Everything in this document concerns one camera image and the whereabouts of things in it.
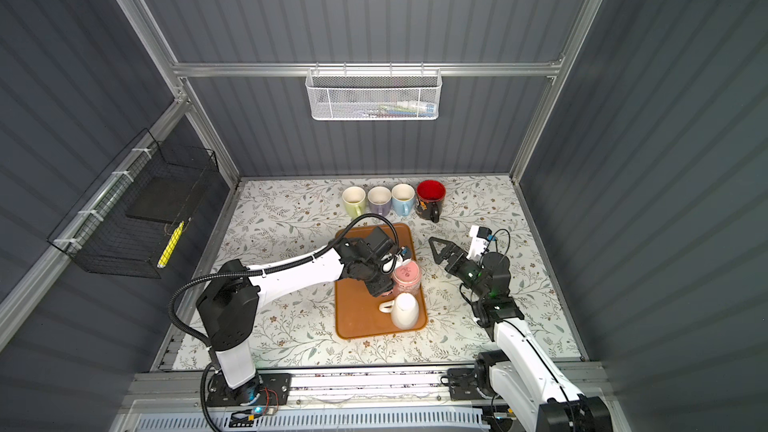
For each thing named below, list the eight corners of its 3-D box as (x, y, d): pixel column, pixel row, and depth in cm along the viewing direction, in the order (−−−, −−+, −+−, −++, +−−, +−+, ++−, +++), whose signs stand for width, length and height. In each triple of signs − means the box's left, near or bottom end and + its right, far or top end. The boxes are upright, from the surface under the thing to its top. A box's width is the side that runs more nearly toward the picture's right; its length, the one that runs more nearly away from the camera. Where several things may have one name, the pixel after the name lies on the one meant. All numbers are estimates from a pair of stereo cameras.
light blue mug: (385, 215, 110) (385, 199, 103) (398, 197, 116) (398, 180, 109) (405, 224, 108) (406, 207, 100) (417, 204, 114) (419, 187, 106)
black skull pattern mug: (416, 226, 107) (418, 209, 99) (414, 197, 116) (416, 179, 108) (444, 226, 107) (448, 209, 99) (440, 197, 116) (443, 179, 108)
